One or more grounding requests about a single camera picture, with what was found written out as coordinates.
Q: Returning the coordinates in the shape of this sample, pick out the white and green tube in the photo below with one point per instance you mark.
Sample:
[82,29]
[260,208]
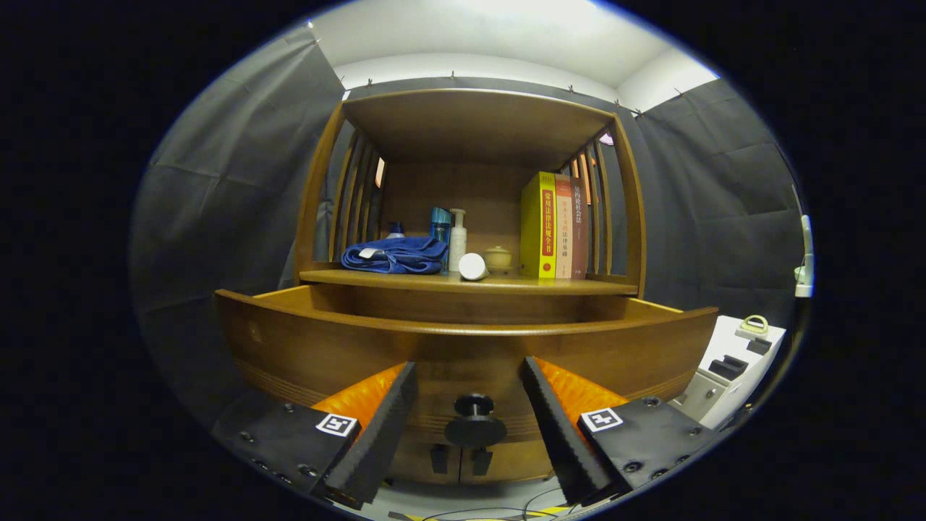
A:
[474,266]

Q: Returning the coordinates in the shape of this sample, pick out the folded blue towel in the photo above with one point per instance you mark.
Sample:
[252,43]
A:
[405,253]

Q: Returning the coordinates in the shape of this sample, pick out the thick yellow book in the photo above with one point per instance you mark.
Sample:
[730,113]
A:
[532,224]

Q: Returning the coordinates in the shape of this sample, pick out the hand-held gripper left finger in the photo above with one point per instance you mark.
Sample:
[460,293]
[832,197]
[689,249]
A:
[383,434]

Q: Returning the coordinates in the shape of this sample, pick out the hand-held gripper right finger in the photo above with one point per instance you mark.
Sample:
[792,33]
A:
[561,441]

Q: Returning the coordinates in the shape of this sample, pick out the wooden cabinet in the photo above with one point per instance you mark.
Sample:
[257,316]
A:
[470,123]

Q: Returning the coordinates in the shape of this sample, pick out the small black block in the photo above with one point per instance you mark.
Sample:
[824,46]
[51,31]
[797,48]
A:
[727,367]
[758,346]

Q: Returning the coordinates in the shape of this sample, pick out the white pump bottle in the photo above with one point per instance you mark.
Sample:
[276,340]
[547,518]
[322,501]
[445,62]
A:
[458,242]

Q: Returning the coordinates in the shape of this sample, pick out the white side cabinet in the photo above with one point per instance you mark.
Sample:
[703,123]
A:
[712,405]

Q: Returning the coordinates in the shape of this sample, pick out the tall blue bottle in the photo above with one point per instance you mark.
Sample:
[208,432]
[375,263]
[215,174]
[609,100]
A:
[440,221]

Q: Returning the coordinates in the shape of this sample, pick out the small white blue-capped bottle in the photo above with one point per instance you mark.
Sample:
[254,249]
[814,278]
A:
[395,231]

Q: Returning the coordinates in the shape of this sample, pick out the wooden drawer with black knob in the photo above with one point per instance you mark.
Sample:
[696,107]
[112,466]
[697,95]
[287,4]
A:
[463,347]

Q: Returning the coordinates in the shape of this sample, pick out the orange and white book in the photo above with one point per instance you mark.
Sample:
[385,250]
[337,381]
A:
[563,231]

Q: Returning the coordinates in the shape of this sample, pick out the brown book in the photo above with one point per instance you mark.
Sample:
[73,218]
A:
[579,231]

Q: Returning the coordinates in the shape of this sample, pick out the beige lidded tea bowl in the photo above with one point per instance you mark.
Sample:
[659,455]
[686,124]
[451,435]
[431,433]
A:
[498,258]

